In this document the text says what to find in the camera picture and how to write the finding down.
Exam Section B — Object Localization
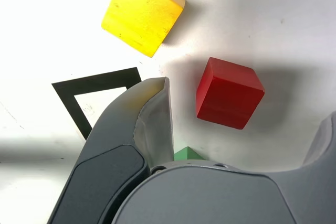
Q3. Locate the black tape square outline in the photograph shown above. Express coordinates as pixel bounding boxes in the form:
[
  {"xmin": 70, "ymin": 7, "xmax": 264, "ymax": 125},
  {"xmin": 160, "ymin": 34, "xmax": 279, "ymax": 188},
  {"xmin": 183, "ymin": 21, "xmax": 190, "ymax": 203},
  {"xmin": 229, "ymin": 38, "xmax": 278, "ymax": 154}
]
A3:
[{"xmin": 51, "ymin": 67, "xmax": 142, "ymax": 141}]

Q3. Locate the red cube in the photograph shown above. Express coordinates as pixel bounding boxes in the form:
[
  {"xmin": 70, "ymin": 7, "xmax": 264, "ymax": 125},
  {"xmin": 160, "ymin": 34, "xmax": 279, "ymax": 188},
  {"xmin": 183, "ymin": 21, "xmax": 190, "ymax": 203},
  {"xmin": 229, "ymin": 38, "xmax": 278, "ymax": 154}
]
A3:
[{"xmin": 195, "ymin": 57, "xmax": 265, "ymax": 130}]

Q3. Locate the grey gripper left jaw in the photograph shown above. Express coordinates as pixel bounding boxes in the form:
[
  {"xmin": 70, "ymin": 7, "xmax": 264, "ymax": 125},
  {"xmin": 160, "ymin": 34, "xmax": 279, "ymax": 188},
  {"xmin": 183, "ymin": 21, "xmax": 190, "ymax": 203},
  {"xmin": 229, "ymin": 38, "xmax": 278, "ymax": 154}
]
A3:
[{"xmin": 48, "ymin": 77, "xmax": 175, "ymax": 224}]

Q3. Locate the green cube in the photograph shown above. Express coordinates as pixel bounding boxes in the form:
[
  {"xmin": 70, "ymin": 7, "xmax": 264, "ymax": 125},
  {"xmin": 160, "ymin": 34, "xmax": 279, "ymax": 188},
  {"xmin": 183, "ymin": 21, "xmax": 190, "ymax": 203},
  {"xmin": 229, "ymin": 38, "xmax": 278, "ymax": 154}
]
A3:
[{"xmin": 173, "ymin": 146, "xmax": 208, "ymax": 162}]

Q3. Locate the yellow cube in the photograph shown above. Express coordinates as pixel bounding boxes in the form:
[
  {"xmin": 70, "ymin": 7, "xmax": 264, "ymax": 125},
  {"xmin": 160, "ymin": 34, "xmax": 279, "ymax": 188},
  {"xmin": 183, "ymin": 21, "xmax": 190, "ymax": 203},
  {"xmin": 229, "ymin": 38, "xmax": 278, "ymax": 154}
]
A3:
[{"xmin": 101, "ymin": 0, "xmax": 186, "ymax": 58}]

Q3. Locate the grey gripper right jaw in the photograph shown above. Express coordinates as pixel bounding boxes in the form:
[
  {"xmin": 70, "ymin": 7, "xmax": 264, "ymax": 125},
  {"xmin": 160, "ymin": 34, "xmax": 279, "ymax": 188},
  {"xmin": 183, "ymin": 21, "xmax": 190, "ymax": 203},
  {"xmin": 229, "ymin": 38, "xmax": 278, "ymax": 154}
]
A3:
[{"xmin": 112, "ymin": 111, "xmax": 336, "ymax": 224}]

